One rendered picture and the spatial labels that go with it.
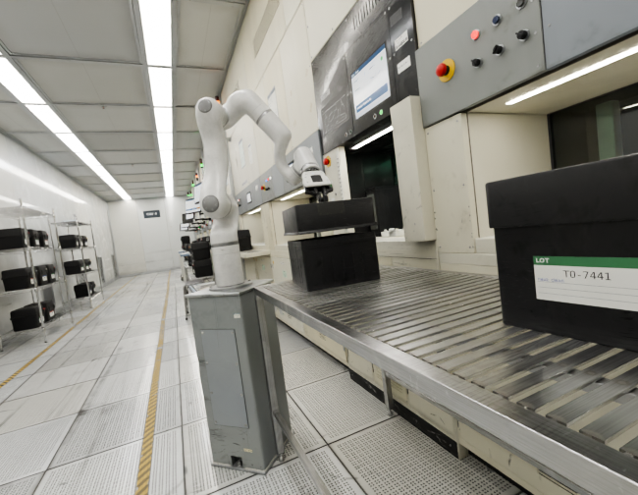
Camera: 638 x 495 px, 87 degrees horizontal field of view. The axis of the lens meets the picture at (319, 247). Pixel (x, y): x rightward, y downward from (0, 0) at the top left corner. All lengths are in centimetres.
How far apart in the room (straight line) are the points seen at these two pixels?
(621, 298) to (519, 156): 90
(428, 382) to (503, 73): 89
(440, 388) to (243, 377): 110
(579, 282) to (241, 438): 137
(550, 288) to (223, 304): 114
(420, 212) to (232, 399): 107
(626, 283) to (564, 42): 65
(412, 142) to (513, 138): 35
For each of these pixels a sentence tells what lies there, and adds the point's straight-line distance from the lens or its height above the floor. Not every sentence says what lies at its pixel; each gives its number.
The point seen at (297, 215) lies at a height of 102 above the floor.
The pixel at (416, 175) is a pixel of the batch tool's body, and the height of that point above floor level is 112.
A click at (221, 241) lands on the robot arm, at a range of 148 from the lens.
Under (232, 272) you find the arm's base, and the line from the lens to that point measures 149.
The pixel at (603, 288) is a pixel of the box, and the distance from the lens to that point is 60.
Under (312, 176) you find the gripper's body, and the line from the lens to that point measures 136.
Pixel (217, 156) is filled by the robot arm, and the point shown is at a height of 132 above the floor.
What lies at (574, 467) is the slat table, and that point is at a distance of 40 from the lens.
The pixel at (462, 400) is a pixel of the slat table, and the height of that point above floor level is 75.
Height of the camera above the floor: 97
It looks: 3 degrees down
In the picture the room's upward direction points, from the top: 7 degrees counter-clockwise
